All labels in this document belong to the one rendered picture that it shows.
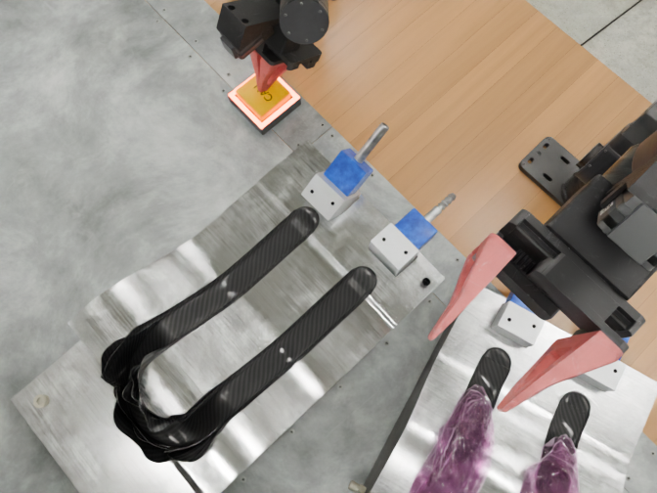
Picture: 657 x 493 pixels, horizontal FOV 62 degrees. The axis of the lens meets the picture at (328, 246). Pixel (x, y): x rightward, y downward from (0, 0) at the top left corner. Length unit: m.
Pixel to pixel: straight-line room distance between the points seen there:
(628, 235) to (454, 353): 0.44
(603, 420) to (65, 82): 0.91
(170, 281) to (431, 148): 0.43
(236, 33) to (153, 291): 0.32
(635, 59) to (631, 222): 1.82
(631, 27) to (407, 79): 1.37
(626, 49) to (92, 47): 1.67
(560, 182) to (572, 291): 0.52
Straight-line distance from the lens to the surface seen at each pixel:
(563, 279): 0.37
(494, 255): 0.36
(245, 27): 0.69
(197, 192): 0.84
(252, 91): 0.86
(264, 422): 0.65
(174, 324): 0.68
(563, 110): 0.95
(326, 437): 0.76
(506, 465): 0.71
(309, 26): 0.67
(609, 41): 2.13
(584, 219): 0.38
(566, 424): 0.77
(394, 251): 0.67
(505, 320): 0.72
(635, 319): 0.39
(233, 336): 0.68
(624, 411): 0.80
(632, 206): 0.32
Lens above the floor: 1.56
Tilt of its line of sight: 75 degrees down
